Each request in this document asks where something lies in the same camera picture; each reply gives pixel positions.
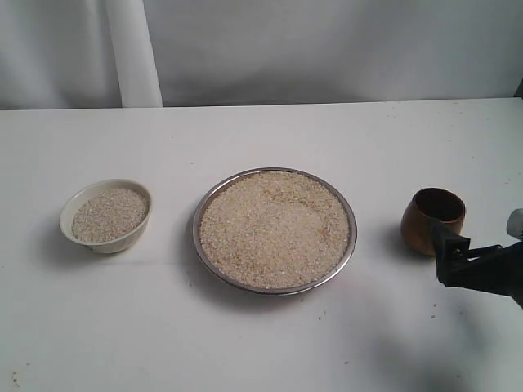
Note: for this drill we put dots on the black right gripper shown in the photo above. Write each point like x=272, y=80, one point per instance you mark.
x=494, y=270

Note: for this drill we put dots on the brown wooden cup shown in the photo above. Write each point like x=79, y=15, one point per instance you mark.
x=428, y=203

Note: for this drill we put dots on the rice heap on plate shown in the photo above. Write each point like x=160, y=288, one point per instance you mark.
x=274, y=228

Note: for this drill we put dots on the white backdrop curtain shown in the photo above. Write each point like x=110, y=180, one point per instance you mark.
x=107, y=54

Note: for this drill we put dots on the white ceramic bowl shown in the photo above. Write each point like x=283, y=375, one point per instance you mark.
x=85, y=194

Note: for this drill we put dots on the rice in white bowl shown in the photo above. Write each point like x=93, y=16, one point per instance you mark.
x=111, y=214

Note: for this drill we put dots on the round steel plate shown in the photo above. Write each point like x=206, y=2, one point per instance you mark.
x=203, y=204

